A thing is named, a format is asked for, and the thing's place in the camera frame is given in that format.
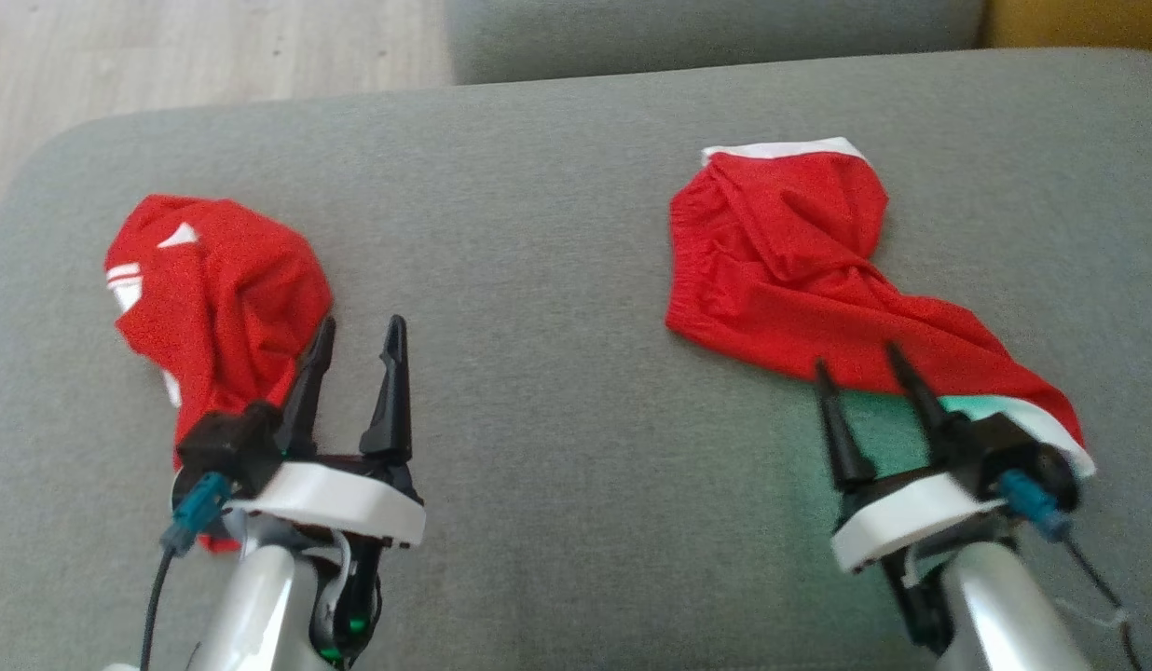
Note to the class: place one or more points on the red jersey with black print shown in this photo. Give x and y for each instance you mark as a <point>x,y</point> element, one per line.
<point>222,289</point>

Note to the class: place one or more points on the grey sofa back cushion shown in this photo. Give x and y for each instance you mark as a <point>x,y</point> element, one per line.
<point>706,37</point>

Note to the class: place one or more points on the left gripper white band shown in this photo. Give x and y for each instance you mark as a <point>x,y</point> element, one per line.
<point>352,499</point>

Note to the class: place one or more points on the red shorts with white trim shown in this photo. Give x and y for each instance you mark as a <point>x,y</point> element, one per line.
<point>781,270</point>

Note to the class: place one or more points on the grey sofa seat cushion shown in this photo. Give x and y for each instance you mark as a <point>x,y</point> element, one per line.
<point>557,233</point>

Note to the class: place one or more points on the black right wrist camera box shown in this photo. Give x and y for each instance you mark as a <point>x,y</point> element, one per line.
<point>1005,447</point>

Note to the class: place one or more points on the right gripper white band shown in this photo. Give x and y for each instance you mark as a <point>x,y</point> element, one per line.
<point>902,517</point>

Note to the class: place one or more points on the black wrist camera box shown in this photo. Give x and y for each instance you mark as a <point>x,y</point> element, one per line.
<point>226,443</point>
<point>1005,447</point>

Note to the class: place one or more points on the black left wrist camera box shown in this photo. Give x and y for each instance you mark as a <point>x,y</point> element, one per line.
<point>226,443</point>

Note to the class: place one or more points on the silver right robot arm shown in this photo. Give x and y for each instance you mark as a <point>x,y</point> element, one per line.
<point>995,606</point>

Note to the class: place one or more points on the yellow cushion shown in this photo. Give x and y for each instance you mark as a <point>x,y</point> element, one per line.
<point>1079,20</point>

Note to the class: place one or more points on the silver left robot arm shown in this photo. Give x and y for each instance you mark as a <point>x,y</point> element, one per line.
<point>259,606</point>

